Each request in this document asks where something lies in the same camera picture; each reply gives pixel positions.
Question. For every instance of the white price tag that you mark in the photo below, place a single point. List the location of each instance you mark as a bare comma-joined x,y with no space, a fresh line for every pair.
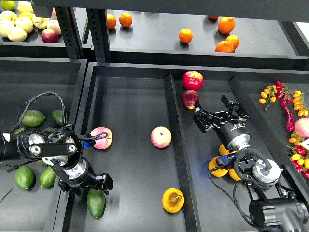
305,144

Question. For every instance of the pink apple centre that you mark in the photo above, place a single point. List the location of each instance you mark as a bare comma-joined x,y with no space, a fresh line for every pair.
161,137

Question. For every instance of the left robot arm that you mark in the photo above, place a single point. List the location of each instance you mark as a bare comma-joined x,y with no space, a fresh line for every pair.
61,149

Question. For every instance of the black tray divider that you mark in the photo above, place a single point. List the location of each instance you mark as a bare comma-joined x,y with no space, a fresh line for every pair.
190,212
271,124

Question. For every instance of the dark red apple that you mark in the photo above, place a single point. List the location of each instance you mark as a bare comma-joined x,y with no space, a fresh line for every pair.
189,97

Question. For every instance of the mixed cherry tomato bunch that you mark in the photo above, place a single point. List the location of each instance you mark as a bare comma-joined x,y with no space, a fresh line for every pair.
299,156

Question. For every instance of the small orange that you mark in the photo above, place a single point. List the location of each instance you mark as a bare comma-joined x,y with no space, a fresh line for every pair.
234,40
185,36

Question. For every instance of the small orange centre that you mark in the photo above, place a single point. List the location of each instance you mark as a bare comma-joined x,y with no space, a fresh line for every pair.
185,36

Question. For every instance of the small orange right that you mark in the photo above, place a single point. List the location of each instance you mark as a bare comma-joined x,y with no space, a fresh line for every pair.
234,40

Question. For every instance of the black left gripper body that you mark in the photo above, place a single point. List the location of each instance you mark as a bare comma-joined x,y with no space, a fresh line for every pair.
86,180

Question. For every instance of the yellow pear middle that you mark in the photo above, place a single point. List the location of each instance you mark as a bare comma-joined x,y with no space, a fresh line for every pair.
234,175

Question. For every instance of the light green avocado top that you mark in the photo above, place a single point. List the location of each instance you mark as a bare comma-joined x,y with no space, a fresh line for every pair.
33,118

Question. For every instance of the red chili pepper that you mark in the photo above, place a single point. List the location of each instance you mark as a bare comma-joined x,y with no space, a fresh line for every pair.
290,124

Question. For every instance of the orange under shelf edge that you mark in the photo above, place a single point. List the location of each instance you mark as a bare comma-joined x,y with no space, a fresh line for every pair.
213,17

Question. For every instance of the orange cherry tomato bunch right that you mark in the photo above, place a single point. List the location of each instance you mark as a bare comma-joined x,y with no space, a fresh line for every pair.
299,103

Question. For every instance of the pink peach right edge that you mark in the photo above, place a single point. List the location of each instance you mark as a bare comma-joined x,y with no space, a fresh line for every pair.
302,127

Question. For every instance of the small dark avocado top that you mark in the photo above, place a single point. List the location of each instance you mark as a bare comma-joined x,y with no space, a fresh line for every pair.
57,117

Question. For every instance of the orange cherry tomato bunch left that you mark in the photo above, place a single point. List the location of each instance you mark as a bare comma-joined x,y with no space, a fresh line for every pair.
268,96

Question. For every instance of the dark avocado left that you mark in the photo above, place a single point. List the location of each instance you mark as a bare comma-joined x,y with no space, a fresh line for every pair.
19,130

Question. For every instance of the pink apple left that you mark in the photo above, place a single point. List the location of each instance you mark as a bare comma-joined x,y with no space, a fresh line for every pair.
105,142

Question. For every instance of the bright green avocado bottom left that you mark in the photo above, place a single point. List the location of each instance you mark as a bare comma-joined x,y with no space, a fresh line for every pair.
24,177

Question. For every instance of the black tray divider right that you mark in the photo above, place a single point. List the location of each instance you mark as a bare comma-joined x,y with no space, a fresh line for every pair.
271,124

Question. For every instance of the yellow pear brown end left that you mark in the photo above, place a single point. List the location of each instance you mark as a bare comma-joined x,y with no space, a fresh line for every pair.
217,173

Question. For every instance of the black tray divider left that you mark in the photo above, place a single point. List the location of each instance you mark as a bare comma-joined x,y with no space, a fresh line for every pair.
190,212

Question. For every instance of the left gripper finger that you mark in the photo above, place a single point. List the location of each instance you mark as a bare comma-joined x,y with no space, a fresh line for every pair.
65,187
103,182

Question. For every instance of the bright red apple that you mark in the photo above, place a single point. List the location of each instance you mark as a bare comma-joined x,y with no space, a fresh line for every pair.
192,80

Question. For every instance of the yellow pear with brown stem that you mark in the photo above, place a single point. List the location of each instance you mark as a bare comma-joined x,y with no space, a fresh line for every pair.
172,200

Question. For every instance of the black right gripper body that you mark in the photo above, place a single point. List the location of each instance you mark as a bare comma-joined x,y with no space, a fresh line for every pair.
230,130

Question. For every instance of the dark green avocado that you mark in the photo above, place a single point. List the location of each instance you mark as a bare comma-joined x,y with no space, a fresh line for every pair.
96,202

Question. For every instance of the round yellow pear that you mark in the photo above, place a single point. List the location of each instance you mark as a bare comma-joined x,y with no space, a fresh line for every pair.
223,151

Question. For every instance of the orange front right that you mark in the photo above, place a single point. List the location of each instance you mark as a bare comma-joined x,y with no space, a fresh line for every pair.
225,47

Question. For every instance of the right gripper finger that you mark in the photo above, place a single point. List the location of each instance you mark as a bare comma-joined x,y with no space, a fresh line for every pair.
234,107
205,119

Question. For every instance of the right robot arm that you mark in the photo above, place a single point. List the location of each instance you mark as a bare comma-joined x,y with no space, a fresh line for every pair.
277,207

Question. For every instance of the red cherry tomato bunch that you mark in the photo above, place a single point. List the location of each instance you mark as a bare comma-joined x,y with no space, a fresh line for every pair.
283,92

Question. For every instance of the orange cherry tomato bunch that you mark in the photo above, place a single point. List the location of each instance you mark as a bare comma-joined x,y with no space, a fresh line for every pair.
299,103
268,96

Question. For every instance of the green avocado by tray edge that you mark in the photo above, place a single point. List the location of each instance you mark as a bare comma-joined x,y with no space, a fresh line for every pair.
47,178

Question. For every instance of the black centre tray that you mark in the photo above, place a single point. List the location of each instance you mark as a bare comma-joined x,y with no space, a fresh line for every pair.
131,102

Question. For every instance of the large orange top right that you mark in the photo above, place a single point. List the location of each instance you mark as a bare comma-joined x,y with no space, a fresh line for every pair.
226,25

